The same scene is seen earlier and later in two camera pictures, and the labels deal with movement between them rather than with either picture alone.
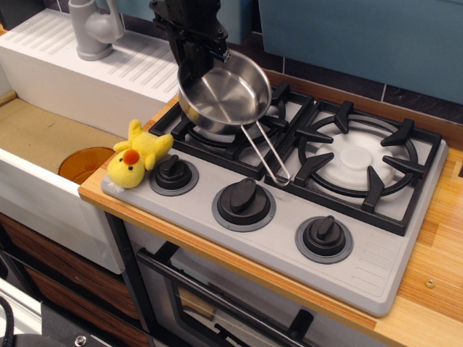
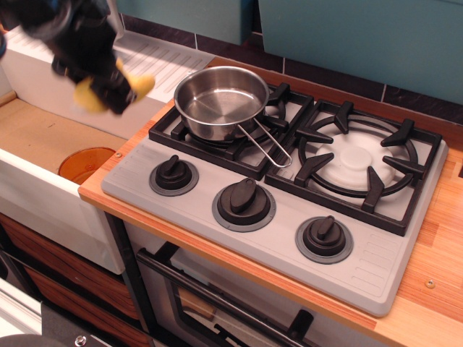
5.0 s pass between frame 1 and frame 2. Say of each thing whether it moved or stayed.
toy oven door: stayed
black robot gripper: moved
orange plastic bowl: stayed
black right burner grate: stayed
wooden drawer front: stayed
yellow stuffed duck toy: moved
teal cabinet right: stayed
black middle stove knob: stayed
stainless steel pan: moved
